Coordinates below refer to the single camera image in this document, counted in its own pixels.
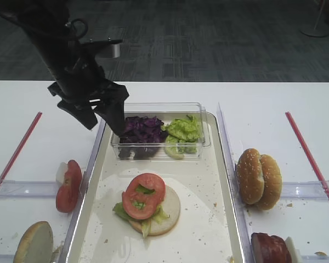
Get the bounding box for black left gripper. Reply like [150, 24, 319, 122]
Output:
[47, 64, 129, 135]

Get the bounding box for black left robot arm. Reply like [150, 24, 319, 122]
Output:
[0, 1, 129, 135]

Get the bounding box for green lettuce in container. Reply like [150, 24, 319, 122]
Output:
[161, 115, 202, 159]

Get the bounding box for tomato slices stack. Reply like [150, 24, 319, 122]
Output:
[55, 159, 82, 213]

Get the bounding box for lettuce leaf on bun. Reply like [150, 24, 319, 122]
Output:
[112, 186, 171, 238]

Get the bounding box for meat patties stack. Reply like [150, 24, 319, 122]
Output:
[251, 233, 292, 263]

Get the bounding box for purple cabbage shreds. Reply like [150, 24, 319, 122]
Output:
[118, 116, 168, 159]

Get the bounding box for clear plastic container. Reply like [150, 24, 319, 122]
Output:
[110, 102, 211, 160]

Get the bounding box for bottom bun on tray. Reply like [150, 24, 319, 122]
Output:
[128, 185, 181, 238]

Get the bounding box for clear pusher track upper left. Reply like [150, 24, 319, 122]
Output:
[0, 162, 69, 199]

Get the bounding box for clear pusher track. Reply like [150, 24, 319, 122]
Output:
[280, 180, 329, 201]
[285, 237, 329, 263]
[0, 162, 69, 199]

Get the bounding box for red strip left side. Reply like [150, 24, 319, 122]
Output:
[0, 112, 42, 186]

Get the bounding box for red strip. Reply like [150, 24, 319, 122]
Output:
[285, 112, 329, 201]
[0, 112, 42, 186]

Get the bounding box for bun half lower left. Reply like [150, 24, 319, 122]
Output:
[13, 221, 53, 263]

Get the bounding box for metal tray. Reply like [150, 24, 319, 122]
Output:
[66, 113, 245, 262]

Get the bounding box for sesame bun inner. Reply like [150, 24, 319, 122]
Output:
[236, 148, 264, 205]

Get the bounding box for sesame bun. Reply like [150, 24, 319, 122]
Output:
[256, 155, 282, 210]
[236, 148, 264, 205]

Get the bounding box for sesame bun outer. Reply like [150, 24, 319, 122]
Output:
[256, 155, 282, 210]

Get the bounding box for clear pusher track upper right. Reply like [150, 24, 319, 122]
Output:
[280, 180, 329, 201]

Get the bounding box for stanchion base background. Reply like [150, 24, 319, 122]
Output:
[299, 1, 329, 38]

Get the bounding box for clear pusher track lower right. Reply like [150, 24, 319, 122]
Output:
[285, 237, 329, 263]

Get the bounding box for red strip right side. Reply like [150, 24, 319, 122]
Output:
[285, 112, 329, 201]

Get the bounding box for clear rail left of tray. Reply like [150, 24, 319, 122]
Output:
[58, 120, 107, 262]

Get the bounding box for clear rail of tray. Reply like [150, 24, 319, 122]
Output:
[58, 120, 107, 262]
[217, 104, 255, 262]

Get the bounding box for clear rail right of tray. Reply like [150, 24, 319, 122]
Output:
[217, 104, 255, 262]

